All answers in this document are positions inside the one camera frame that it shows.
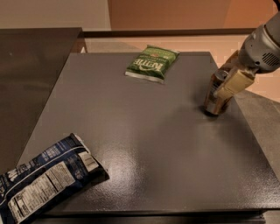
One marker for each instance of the blue chip bag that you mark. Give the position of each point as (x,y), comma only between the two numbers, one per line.
(51,177)

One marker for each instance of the green jalapeno chip bag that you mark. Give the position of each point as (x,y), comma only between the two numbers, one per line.
(152,64)

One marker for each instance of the orange soda can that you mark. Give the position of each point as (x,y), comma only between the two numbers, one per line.
(213,104)

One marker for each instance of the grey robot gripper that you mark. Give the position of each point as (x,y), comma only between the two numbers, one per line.
(258,51)

